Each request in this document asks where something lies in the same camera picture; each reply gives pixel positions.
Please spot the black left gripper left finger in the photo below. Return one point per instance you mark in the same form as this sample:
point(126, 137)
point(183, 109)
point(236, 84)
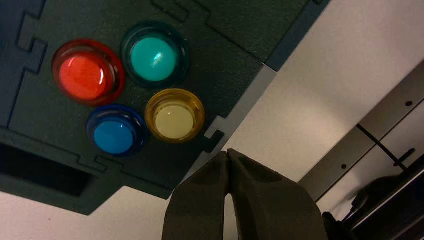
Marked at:
point(198, 205)

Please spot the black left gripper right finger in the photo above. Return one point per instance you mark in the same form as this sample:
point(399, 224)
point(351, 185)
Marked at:
point(271, 205)

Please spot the dark green grey control box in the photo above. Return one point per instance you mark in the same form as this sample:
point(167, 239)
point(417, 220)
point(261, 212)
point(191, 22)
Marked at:
point(215, 49)

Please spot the yellow round push button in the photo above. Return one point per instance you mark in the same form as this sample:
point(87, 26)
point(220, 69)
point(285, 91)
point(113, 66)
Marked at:
point(174, 121)

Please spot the blue round push button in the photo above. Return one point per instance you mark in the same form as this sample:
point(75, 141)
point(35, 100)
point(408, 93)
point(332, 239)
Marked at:
point(113, 136)

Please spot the teal round push button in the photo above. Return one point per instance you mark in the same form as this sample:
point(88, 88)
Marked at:
point(153, 59)

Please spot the red round push button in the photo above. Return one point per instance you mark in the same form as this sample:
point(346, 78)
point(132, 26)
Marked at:
point(82, 76)

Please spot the silver aluminium frame rail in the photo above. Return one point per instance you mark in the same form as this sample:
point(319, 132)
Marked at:
point(344, 155)

